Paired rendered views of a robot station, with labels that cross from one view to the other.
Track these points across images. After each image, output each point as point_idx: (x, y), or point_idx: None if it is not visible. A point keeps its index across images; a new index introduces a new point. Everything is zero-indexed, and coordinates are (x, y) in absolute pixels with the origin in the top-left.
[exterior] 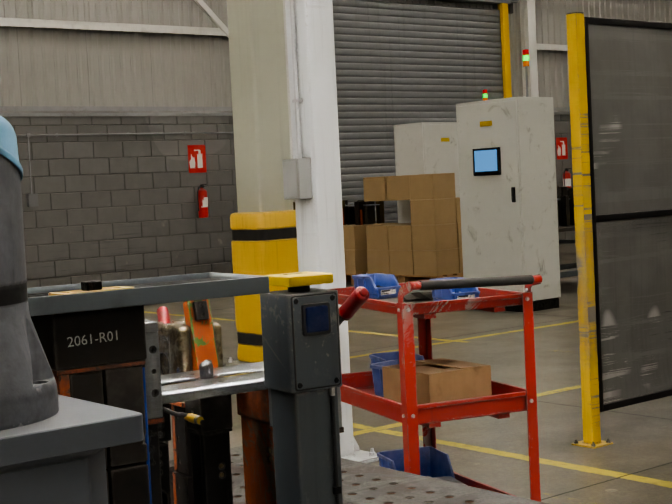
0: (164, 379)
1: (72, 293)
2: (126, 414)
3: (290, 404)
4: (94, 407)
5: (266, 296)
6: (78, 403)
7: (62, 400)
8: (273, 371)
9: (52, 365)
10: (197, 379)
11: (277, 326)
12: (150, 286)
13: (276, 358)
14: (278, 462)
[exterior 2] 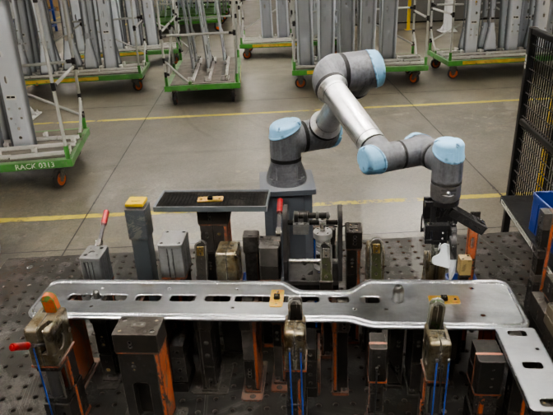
0: (109, 303)
1: (220, 196)
2: (262, 172)
3: (151, 236)
4: (262, 176)
5: (146, 208)
6: (262, 179)
7: (262, 182)
8: (150, 230)
9: (230, 213)
10: (102, 296)
11: (149, 214)
12: (188, 201)
13: (150, 225)
14: (151, 259)
